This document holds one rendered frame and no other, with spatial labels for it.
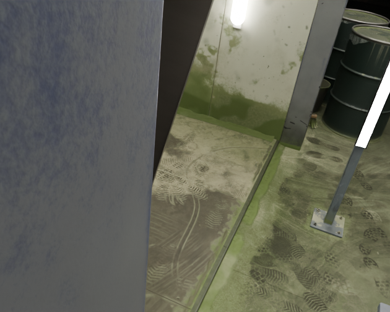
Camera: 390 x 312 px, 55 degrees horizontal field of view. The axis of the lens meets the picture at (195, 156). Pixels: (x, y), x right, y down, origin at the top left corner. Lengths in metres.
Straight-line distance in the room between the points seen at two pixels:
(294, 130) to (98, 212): 3.06
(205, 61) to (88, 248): 3.06
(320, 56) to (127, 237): 2.81
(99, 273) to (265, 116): 3.04
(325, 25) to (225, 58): 0.78
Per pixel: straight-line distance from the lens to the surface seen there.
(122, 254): 0.20
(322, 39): 2.93
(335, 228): 2.58
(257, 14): 2.98
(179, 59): 1.46
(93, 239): 0.16
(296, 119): 3.15
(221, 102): 3.26
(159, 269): 2.03
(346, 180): 2.39
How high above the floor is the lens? 1.61
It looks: 34 degrees down
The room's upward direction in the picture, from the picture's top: 8 degrees clockwise
